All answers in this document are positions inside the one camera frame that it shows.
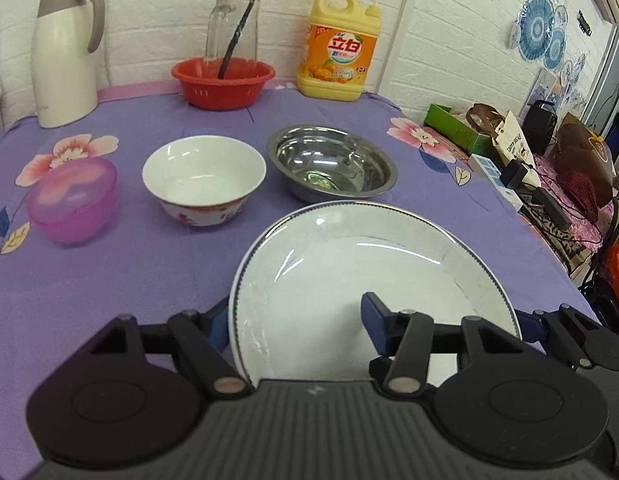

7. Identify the white ceramic bowl red pattern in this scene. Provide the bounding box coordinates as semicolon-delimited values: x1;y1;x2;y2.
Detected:
142;135;267;228

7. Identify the small blue round wall decoration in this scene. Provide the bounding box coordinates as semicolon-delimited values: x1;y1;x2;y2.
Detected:
543;27;568;70

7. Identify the white thermos jug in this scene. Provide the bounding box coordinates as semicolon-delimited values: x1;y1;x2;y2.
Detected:
32;0;106;129

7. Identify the black power adapter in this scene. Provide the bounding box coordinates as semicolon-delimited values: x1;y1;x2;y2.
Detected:
532;187;566;227
504;160;528;189

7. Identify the white plate with blue rim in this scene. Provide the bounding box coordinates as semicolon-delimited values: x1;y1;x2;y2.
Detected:
228;200;523;386

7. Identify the green cardboard box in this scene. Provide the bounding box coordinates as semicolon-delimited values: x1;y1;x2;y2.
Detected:
423;103;495;157

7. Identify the orange plastic bag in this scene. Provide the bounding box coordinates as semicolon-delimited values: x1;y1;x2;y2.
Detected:
602;235;619;302

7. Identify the brown bag strap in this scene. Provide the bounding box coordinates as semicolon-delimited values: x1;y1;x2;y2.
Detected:
465;103;510;136

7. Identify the brown paper bag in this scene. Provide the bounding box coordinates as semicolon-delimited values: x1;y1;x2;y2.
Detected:
554;112;617;196

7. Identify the white wall cable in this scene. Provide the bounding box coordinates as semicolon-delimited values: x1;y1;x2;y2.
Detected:
103;0;116;88

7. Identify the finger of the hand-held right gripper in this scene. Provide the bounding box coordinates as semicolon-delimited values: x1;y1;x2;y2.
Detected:
518;304;619;372

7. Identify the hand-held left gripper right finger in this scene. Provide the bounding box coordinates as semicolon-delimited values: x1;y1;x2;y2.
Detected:
360;291;545;395

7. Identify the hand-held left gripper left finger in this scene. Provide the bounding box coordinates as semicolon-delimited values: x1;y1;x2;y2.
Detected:
89;297;252;397

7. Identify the red plastic basket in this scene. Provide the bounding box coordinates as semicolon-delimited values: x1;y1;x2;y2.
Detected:
170;57;276;111

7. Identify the glass pitcher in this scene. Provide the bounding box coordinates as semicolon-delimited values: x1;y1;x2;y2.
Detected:
205;0;260;68

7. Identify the purple floral tablecloth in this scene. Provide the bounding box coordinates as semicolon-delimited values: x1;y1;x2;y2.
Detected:
0;82;610;480

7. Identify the black stirring stick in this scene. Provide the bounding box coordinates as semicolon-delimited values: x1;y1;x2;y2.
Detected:
218;0;266;81

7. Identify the large blue round wall decoration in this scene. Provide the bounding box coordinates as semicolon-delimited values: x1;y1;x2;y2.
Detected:
518;0;558;60

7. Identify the white tote bag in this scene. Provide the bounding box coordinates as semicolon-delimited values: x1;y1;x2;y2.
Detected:
492;110;537;186

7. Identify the black bag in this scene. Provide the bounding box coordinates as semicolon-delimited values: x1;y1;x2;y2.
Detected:
523;100;559;156

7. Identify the purple plastic bowl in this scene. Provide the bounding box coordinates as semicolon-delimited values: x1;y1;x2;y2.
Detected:
25;156;119;246

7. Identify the stainless steel bowl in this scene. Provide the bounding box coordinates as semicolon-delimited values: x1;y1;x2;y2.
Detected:
266;124;397;205

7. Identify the yellow detergent bottle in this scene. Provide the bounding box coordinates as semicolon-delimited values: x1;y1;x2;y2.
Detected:
296;0;396;102

